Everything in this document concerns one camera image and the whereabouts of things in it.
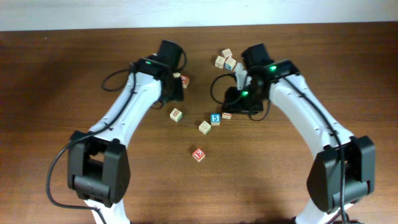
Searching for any wooden block green N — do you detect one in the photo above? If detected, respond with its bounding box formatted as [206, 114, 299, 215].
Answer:
[170, 108, 183, 122]

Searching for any wooden block red I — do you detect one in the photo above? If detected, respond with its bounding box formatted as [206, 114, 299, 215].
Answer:
[221, 113, 232, 119]

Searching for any wooden block blue 5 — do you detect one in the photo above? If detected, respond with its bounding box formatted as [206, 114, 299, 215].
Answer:
[210, 113, 221, 126]

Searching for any plain wooden picture block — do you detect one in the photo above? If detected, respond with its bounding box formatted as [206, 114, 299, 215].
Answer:
[198, 121, 211, 134]

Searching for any wooden block green R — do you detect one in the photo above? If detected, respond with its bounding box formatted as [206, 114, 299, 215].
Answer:
[192, 148, 206, 162]

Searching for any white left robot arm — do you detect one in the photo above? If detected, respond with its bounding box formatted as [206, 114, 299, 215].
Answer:
[67, 40, 187, 223]

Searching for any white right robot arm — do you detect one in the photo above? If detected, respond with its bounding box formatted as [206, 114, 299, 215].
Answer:
[221, 44, 376, 223]

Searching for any wooden block blue side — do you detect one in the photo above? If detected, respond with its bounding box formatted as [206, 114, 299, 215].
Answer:
[173, 72, 181, 78]

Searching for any wooden block red E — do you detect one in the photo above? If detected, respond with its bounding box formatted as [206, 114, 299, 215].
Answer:
[180, 75, 190, 88]

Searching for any wooden block blue letter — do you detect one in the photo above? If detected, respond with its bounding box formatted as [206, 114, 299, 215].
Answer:
[224, 57, 236, 71]

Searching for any wooden block red side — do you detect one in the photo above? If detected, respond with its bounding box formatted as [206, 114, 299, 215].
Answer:
[215, 56, 226, 69]

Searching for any wooden block rear plain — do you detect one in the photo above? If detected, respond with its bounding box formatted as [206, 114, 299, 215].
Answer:
[221, 49, 233, 58]

